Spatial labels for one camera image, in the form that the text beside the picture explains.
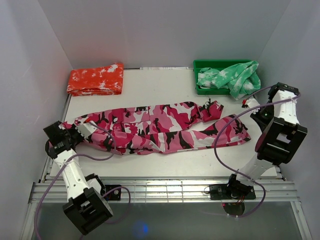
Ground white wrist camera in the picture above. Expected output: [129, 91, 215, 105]
[75, 121, 98, 139]
[241, 97, 260, 109]

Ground aluminium frame rail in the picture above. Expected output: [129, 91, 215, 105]
[28, 178, 300, 204]

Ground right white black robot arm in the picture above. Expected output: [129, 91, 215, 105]
[225, 82, 308, 199]

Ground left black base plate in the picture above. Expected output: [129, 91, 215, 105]
[104, 184, 122, 201]

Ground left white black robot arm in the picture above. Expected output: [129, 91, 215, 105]
[43, 120, 113, 236]

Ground folded orange white trousers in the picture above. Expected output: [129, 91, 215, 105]
[66, 63, 124, 96]

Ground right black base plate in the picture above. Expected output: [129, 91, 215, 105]
[209, 183, 256, 200]

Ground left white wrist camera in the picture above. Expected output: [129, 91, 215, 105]
[75, 121, 98, 139]

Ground green tie-dye trousers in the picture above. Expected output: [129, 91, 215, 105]
[196, 59, 262, 101]

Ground pink camouflage trousers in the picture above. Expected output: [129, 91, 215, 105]
[64, 100, 251, 155]

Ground green plastic bin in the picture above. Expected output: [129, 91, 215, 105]
[192, 59, 261, 96]

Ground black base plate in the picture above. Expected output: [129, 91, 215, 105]
[104, 184, 122, 201]
[209, 183, 256, 200]

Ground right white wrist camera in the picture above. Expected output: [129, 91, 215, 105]
[241, 97, 260, 109]

